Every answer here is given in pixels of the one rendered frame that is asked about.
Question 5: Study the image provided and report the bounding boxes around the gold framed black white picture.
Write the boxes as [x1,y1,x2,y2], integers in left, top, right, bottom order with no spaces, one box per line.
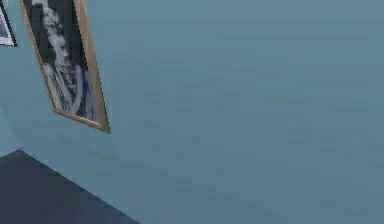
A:
[19,0,112,135]

